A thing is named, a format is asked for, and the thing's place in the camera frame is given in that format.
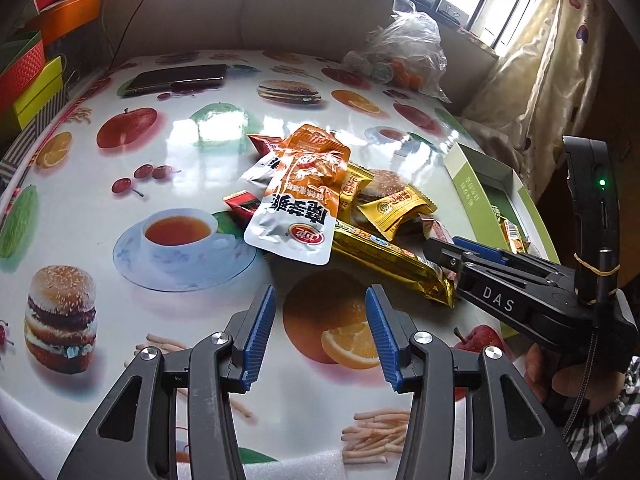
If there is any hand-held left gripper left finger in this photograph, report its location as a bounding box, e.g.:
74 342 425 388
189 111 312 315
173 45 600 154
57 285 277 480

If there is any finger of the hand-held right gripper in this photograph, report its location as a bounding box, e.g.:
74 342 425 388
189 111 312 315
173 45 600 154
452 237 561 275
423 237 467 286

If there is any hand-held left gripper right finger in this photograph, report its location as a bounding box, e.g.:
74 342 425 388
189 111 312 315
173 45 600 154
365 285 583 480

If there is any red white snack stick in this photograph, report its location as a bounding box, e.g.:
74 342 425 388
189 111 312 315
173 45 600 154
418 214 458 247

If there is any red yellow snack stick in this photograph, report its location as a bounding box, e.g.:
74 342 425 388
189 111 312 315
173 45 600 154
501 217 532 257

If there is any long gold snack bar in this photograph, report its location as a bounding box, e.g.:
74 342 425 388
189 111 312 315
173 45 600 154
330 220 457 308

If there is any green white cardboard box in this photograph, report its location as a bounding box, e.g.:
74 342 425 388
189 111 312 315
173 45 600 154
444 141 561 346

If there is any yellow snack packet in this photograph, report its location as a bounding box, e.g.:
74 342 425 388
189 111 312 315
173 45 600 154
356 185 438 241

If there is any red black snack packet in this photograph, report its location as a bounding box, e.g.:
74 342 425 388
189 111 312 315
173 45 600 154
223 190 263 227

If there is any small red orange snack packet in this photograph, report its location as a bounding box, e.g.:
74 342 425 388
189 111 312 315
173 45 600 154
247 132 286 159

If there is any person's right forearm checkered sleeve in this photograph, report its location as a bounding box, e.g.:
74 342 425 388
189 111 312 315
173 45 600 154
564 357 640 477

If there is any person's right hand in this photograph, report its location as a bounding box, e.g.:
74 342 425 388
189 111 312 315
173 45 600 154
524 342 632 417

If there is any yellow rubber band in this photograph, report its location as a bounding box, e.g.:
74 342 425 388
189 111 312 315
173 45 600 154
573 253 621 277

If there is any cream patterned curtain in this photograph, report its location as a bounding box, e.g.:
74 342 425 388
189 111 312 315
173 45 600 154
460 0 601 202

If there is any orange fruit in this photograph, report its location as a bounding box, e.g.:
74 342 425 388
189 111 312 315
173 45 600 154
389 57 417 86

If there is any clear plastic bag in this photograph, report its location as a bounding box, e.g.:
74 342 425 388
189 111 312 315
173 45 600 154
342 0 451 103

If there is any black smartphone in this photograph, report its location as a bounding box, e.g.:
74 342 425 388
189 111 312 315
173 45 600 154
122 64 228 97

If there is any black white striped box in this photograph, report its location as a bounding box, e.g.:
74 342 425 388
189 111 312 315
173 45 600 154
0 77 113 177

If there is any yellow green box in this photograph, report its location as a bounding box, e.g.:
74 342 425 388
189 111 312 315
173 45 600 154
12 56 68 129

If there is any red textured box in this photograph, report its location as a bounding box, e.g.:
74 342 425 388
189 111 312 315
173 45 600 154
0 40 46 112

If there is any orange storage box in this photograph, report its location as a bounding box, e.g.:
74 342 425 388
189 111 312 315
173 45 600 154
25 0 103 46

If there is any black braided cable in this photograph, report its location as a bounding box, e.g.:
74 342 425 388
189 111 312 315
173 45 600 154
560 250 610 438

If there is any window frame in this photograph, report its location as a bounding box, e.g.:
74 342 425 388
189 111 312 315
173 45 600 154
385 0 551 57

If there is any white cable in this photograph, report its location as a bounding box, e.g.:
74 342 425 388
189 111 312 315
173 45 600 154
99 0 137 67

